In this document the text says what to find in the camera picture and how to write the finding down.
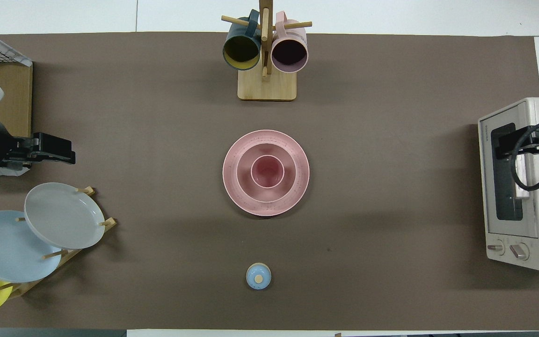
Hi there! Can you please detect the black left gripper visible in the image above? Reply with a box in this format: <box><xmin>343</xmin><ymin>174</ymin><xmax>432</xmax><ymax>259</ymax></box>
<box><xmin>0</xmin><ymin>117</ymin><xmax>76</xmax><ymax>176</ymax></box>

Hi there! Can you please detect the pink bowl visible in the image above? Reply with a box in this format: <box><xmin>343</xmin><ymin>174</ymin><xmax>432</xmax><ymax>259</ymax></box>
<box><xmin>236</xmin><ymin>142</ymin><xmax>297</xmax><ymax>203</ymax></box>

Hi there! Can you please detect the pink plastic cup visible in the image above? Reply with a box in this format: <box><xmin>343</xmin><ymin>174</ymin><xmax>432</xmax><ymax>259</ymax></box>
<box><xmin>250</xmin><ymin>154</ymin><xmax>285</xmax><ymax>189</ymax></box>

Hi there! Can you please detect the grey plate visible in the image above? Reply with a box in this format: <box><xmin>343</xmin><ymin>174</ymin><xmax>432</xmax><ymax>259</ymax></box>
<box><xmin>24</xmin><ymin>183</ymin><xmax>106</xmax><ymax>249</ymax></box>

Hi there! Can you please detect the wooden plate rack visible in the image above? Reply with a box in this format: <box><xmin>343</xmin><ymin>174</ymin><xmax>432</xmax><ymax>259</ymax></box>
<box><xmin>0</xmin><ymin>186</ymin><xmax>117</xmax><ymax>300</ymax></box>

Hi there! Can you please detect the beige toaster oven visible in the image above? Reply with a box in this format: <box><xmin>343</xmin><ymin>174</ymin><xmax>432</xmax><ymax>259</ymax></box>
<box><xmin>478</xmin><ymin>97</ymin><xmax>539</xmax><ymax>271</ymax></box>

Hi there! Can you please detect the brown table mat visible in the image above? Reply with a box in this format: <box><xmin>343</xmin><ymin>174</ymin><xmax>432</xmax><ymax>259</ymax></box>
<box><xmin>0</xmin><ymin>32</ymin><xmax>539</xmax><ymax>330</ymax></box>

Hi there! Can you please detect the light blue plate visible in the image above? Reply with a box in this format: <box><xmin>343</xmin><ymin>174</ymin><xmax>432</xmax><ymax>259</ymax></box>
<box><xmin>0</xmin><ymin>210</ymin><xmax>62</xmax><ymax>283</ymax></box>

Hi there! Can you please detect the marble pattern shelf board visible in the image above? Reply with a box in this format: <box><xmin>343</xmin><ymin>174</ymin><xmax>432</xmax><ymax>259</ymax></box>
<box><xmin>0</xmin><ymin>22</ymin><xmax>33</xmax><ymax>67</ymax></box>

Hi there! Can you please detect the pink speckled plate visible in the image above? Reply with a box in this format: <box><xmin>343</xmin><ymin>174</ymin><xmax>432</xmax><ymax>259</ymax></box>
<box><xmin>223</xmin><ymin>130</ymin><xmax>310</xmax><ymax>217</ymax></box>

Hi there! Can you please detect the dark teal mug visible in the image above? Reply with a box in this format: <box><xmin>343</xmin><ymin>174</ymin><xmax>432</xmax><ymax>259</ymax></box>
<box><xmin>223</xmin><ymin>9</ymin><xmax>262</xmax><ymax>71</ymax></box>

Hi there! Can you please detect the wooden mug tree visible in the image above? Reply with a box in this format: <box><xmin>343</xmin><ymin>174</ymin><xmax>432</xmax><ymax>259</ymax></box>
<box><xmin>221</xmin><ymin>0</ymin><xmax>313</xmax><ymax>101</ymax></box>

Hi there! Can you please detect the blue lid with wooden knob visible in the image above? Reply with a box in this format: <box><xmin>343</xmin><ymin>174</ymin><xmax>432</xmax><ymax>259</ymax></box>
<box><xmin>246</xmin><ymin>263</ymin><xmax>272</xmax><ymax>290</ymax></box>

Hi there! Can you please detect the pale pink mug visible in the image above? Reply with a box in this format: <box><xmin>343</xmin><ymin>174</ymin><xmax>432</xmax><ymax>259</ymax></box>
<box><xmin>271</xmin><ymin>11</ymin><xmax>308</xmax><ymax>73</ymax></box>

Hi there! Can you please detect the wire basket wooden box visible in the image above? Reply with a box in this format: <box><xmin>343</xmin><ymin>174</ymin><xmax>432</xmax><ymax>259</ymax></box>
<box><xmin>0</xmin><ymin>35</ymin><xmax>33</xmax><ymax>141</ymax></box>

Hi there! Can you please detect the black wire basket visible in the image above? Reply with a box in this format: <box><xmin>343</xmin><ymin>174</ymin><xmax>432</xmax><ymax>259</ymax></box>
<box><xmin>0</xmin><ymin>40</ymin><xmax>32</xmax><ymax>67</ymax></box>

